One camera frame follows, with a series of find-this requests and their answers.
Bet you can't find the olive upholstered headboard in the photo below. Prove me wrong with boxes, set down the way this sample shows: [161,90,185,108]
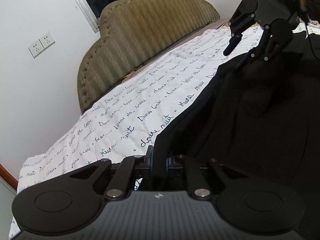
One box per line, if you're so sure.
[77,0,220,113]

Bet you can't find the black pants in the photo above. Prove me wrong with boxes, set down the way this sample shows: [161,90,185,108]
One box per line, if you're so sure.
[152,32,319,194]

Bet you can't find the brown wooden door frame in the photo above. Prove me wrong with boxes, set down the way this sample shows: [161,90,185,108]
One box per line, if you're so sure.
[0,164,18,190]

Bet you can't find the white quilt with blue script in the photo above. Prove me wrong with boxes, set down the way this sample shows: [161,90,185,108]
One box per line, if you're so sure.
[8,21,320,239]

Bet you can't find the white double wall socket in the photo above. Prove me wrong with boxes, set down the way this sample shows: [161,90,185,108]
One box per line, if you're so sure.
[28,32,55,59]

